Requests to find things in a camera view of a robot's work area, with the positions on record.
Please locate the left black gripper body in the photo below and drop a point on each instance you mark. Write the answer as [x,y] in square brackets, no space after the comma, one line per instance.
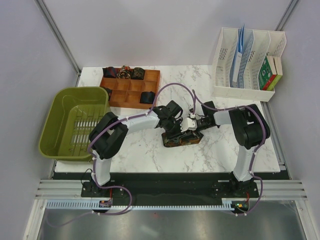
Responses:
[173,129]

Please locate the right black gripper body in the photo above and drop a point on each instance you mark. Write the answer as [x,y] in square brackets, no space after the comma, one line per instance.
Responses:
[202,124]

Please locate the floral brown green tie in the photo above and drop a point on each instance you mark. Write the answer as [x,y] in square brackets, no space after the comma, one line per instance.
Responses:
[182,139]

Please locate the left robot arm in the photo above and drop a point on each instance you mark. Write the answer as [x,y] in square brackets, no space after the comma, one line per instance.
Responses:
[107,137]

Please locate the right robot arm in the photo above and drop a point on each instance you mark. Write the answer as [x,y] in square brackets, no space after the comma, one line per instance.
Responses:
[250,130]

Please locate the wooden compartment tray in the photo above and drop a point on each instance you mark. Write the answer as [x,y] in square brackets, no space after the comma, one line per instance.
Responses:
[126,93]

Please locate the rolled dark gold tie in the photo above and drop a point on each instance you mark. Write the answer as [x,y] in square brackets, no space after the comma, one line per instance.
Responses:
[138,73]

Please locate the blue paper folder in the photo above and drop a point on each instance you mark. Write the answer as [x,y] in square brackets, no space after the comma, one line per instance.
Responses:
[241,57]

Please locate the rolled multicolour patterned tie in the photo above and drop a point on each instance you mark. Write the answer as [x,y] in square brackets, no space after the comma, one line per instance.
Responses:
[125,72]

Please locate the green white book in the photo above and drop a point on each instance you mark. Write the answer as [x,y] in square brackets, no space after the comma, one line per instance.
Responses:
[267,72]

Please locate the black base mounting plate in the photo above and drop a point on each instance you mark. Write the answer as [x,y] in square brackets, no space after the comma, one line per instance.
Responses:
[171,188]

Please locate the rolled navy red tie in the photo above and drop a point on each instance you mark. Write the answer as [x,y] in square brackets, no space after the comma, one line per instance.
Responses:
[110,72]

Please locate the red spine book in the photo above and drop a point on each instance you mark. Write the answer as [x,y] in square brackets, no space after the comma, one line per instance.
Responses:
[277,71]

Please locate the white plastic file organizer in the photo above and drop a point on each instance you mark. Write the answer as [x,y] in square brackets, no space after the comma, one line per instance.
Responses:
[266,42]

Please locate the olive green plastic basket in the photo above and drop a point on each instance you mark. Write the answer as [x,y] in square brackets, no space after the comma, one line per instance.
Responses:
[74,113]

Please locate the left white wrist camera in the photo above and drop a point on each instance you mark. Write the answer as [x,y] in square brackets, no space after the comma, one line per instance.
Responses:
[188,124]

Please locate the aluminium rail frame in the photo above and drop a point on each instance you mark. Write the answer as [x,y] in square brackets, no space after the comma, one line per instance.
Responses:
[66,194]

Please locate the white slotted cable duct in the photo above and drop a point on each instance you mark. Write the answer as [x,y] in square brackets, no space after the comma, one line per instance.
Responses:
[150,205]

